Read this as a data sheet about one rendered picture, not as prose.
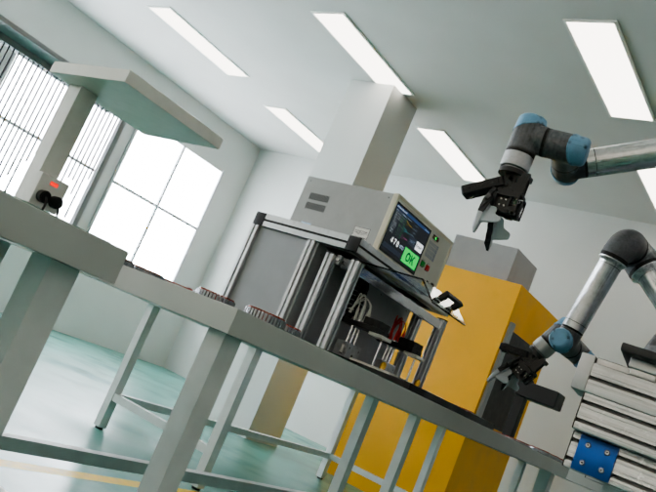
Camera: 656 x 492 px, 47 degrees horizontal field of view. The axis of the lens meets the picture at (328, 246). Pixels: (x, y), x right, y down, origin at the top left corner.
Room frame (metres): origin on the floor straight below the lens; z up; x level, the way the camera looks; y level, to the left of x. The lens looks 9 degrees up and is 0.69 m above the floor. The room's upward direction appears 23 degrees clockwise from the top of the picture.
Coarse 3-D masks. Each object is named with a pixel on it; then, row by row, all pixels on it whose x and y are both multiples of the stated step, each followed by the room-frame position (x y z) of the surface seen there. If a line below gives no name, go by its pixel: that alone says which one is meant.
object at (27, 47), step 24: (0, 24) 4.51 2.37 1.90; (0, 48) 4.72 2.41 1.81; (24, 48) 4.80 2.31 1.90; (48, 48) 4.68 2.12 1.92; (48, 72) 5.20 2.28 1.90; (96, 120) 5.37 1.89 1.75; (120, 120) 5.51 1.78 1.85; (72, 168) 5.37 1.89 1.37; (96, 168) 5.52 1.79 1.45; (72, 216) 5.52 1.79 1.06
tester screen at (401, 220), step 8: (400, 208) 2.38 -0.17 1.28; (392, 216) 2.36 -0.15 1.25; (400, 216) 2.39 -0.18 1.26; (408, 216) 2.42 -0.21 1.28; (392, 224) 2.37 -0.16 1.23; (400, 224) 2.40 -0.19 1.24; (408, 224) 2.44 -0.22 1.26; (416, 224) 2.47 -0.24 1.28; (392, 232) 2.39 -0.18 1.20; (400, 232) 2.42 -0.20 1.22; (408, 232) 2.45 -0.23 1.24; (416, 232) 2.49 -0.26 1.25; (424, 232) 2.52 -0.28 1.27; (400, 240) 2.43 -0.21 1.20; (424, 240) 2.54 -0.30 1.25; (384, 248) 2.38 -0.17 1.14; (400, 248) 2.45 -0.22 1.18; (408, 248) 2.48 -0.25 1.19; (392, 256) 2.43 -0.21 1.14; (400, 256) 2.46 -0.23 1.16
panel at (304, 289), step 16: (320, 256) 2.35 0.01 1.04; (304, 272) 2.33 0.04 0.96; (336, 272) 2.43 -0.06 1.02; (304, 288) 2.34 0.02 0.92; (336, 288) 2.46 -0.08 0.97; (304, 304) 2.36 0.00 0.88; (320, 304) 2.43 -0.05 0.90; (368, 304) 2.62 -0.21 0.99; (384, 304) 2.70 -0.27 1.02; (288, 320) 2.33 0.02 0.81; (320, 320) 2.45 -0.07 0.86; (384, 320) 2.73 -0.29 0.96; (336, 336) 2.54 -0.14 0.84; (368, 336) 2.68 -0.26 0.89; (368, 352) 2.72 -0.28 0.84
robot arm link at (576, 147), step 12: (552, 132) 1.79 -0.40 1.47; (564, 132) 1.79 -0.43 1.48; (552, 144) 1.78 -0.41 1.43; (564, 144) 1.77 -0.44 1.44; (576, 144) 1.76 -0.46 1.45; (588, 144) 1.76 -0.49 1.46; (540, 156) 1.83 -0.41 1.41; (552, 156) 1.80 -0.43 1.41; (564, 156) 1.78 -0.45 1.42; (576, 156) 1.77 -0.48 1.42; (564, 168) 1.84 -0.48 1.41
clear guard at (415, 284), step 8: (368, 264) 2.29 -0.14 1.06; (376, 272) 2.38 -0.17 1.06; (384, 272) 2.32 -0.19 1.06; (392, 272) 2.25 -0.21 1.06; (400, 272) 2.22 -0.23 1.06; (384, 280) 2.47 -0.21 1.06; (392, 280) 2.39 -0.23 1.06; (400, 280) 2.33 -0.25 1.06; (408, 280) 2.27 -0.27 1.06; (416, 280) 2.22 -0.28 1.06; (424, 280) 2.16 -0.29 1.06; (408, 288) 2.42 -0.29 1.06; (416, 288) 2.35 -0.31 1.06; (424, 288) 2.29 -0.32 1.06; (432, 288) 2.20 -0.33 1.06; (432, 296) 2.16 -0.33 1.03; (440, 304) 2.19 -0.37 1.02; (448, 304) 2.27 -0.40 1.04; (448, 312) 2.22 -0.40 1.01; (456, 312) 2.30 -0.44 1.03
